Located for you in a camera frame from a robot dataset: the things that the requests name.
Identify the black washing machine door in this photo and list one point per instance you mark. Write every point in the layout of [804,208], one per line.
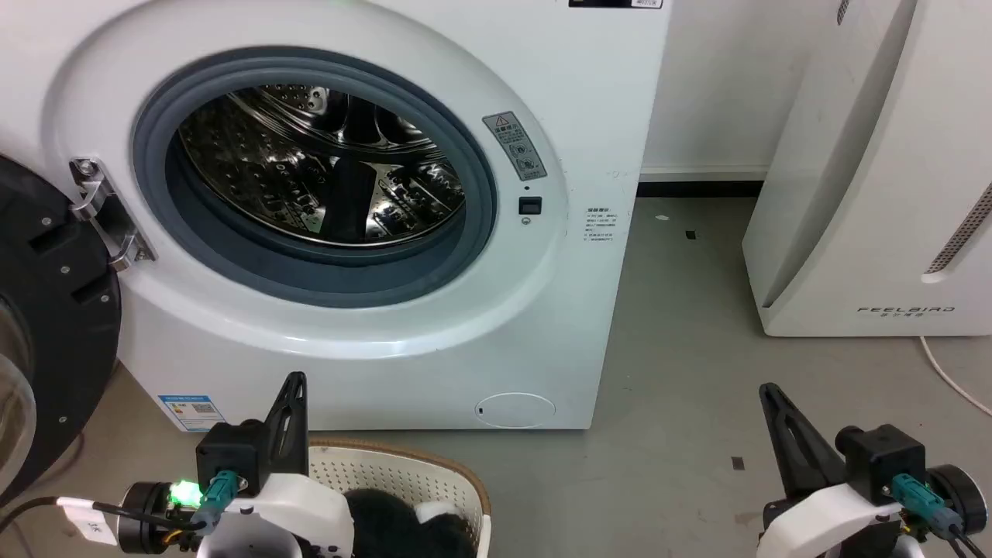
[54,310]

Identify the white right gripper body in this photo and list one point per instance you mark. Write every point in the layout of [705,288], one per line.
[829,523]

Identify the grey rubber door gasket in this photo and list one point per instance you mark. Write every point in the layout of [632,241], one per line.
[232,267]

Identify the black baseboard strip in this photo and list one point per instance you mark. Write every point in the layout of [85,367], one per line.
[697,189]

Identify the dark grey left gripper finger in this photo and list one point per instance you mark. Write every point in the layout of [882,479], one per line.
[288,426]

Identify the small printed text sticker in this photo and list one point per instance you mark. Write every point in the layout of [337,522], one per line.
[598,225]

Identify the white air purifier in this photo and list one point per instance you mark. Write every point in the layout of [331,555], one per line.
[868,194]

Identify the chrome metal door hinge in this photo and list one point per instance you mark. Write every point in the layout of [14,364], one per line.
[108,213]

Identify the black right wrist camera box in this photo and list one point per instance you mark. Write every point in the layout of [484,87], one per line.
[883,461]

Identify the grey warning sticker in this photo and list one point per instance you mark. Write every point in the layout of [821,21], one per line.
[515,146]

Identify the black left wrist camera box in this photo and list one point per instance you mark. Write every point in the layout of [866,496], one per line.
[229,457]

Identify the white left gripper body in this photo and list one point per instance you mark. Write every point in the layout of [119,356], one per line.
[294,511]

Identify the black display panel strip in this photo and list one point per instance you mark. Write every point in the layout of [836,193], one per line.
[616,3]

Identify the white oval filter access cover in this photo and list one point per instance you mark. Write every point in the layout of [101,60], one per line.
[515,409]

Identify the stainless steel washing machine drum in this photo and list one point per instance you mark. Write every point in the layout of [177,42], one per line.
[310,170]

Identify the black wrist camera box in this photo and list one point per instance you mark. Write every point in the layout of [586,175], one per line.
[229,457]
[883,461]

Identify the blue energy label sticker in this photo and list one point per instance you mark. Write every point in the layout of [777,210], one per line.
[191,412]

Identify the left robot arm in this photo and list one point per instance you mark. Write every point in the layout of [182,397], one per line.
[147,515]

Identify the white perforated laundry basket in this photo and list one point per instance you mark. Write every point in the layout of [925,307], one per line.
[403,473]

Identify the black door latch socket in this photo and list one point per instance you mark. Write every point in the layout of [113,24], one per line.
[530,205]

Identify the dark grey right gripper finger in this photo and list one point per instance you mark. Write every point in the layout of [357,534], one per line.
[794,442]

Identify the white front-load washing machine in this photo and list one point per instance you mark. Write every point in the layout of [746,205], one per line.
[589,93]

